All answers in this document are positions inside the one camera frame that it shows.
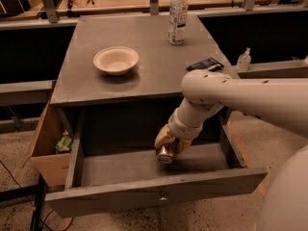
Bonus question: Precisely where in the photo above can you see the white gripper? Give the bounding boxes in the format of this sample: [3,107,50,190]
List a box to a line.
[154,109,203,154]

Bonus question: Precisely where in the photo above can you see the orange drink can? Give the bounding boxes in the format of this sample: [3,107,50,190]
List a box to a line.
[156,144,174,164]

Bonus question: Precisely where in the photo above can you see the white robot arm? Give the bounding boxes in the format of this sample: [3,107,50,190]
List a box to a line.
[154,69,308,231]

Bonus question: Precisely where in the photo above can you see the open grey top drawer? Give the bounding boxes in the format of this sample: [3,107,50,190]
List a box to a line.
[44,124,269,218]

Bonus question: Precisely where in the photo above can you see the grey wooden cabinet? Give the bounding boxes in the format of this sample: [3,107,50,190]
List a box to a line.
[51,13,237,107]

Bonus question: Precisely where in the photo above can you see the dark blue snack packet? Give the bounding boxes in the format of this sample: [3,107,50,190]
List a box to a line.
[187,58,224,71]

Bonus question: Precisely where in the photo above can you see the white paper bowl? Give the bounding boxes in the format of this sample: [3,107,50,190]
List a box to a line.
[93,46,139,76]

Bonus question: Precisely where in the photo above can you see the small clear sanitizer bottle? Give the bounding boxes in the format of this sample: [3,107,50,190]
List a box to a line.
[236,48,251,71]

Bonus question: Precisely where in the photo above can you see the green snack bag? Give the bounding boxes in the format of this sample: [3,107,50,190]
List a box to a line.
[55,131,72,153]

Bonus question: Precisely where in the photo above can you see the cardboard box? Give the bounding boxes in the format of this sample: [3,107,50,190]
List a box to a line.
[21,83,70,187]

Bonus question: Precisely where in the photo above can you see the clear plastic water bottle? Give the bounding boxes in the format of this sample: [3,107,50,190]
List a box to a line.
[167,0,188,45]

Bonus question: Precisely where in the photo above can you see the black floor cable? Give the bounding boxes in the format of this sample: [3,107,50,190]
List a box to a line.
[0,159,75,231]

